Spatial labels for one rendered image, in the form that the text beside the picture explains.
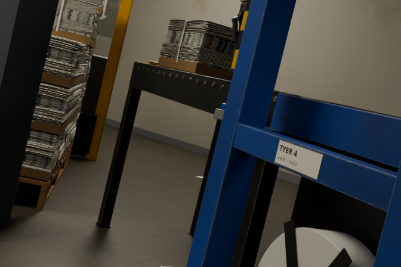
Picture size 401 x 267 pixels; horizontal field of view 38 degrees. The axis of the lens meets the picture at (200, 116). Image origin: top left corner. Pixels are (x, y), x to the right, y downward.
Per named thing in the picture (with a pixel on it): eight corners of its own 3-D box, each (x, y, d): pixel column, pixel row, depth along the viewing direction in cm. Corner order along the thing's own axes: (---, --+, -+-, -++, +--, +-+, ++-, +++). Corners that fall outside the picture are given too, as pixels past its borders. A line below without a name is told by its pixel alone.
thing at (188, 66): (177, 69, 254) (179, 59, 254) (231, 82, 269) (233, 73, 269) (194, 73, 241) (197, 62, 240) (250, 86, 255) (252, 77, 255)
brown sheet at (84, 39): (21, 28, 321) (22, 20, 321) (27, 30, 350) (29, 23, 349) (88, 44, 328) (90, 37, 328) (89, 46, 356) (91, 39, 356)
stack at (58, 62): (-41, 194, 270) (-3, 21, 266) (8, 155, 385) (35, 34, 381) (43, 211, 276) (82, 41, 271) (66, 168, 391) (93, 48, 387)
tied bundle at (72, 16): (20, 28, 321) (29, -12, 320) (27, 31, 350) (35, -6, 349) (88, 45, 328) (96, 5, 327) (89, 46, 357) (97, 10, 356)
